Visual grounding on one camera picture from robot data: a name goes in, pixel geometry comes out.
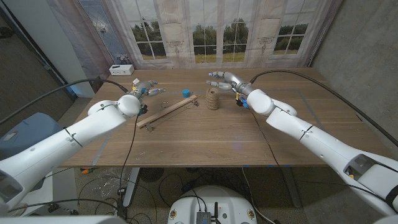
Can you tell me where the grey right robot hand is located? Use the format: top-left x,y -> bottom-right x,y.
205,70 -> 254,96

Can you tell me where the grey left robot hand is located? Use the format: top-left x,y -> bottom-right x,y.
132,79 -> 167,100

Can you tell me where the jute twine spool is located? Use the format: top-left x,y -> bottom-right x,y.
205,87 -> 220,111

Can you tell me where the wooden clip hanger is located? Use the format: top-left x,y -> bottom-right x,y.
136,94 -> 200,133

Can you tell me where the white power socket box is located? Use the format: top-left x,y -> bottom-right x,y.
108,64 -> 135,77

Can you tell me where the printed window backdrop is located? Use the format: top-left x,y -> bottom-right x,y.
46,0 -> 343,70

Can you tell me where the black round fan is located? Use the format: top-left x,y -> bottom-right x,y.
139,167 -> 165,184

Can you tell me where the white table leg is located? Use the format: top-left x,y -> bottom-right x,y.
123,167 -> 141,208

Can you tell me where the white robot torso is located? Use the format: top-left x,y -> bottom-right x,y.
167,185 -> 258,224

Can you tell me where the blue plastic bin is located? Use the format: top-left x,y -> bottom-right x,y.
0,112 -> 63,159

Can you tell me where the grey table leg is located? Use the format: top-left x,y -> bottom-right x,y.
281,166 -> 302,208

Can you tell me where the grey radio module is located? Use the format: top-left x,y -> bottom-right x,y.
195,202 -> 222,224

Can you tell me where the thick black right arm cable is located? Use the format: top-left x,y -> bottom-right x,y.
249,69 -> 398,147

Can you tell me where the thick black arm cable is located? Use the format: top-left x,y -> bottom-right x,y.
249,69 -> 398,147
0,78 -> 129,125

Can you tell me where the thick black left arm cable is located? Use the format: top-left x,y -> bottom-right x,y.
0,78 -> 129,125

